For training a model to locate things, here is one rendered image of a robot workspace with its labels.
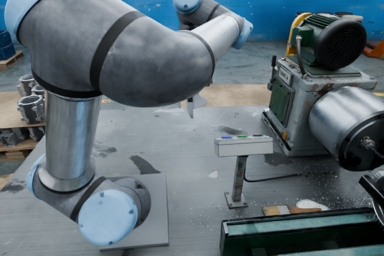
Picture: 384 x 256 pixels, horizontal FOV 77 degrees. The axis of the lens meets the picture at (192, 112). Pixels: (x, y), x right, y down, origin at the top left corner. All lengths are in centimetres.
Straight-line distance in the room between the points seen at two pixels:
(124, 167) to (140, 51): 85
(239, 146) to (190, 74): 47
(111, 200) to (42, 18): 40
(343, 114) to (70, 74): 79
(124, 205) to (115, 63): 38
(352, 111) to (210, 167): 55
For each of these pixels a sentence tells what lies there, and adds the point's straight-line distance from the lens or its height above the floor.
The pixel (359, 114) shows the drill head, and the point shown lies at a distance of 89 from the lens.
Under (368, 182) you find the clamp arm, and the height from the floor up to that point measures 103.
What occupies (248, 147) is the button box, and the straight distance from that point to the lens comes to 75.
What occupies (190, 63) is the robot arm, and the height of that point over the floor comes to 142.
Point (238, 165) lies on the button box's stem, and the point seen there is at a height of 98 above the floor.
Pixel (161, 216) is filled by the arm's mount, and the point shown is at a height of 87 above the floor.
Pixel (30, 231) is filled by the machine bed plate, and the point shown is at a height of 80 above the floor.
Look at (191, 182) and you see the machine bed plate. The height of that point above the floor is 80.
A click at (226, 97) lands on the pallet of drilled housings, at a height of 15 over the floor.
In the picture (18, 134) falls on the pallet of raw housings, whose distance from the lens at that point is 270.
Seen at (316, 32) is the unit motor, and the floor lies 131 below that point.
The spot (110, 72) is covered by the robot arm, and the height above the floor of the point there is 142.
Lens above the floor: 152
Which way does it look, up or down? 31 degrees down
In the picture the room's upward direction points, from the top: straight up
